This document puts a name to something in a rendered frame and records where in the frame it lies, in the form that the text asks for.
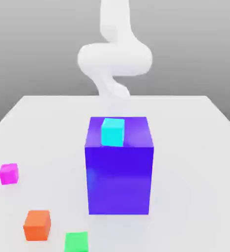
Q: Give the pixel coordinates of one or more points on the large blue box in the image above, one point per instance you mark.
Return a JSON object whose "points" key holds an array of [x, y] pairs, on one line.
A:
{"points": [[119, 177]]}

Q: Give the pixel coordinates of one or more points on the small orange cube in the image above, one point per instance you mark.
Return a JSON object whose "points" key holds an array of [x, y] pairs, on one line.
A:
{"points": [[37, 225]]}

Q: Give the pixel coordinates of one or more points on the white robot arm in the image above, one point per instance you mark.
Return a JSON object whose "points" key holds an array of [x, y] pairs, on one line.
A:
{"points": [[115, 59]]}

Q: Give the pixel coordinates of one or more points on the small magenta cube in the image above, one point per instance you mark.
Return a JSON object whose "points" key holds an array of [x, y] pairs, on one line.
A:
{"points": [[8, 174]]}

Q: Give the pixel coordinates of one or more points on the small green cube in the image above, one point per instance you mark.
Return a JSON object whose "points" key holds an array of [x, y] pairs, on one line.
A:
{"points": [[76, 242]]}

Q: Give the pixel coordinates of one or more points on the small cyan cube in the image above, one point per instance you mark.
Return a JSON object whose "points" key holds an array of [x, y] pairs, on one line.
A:
{"points": [[112, 132]]}

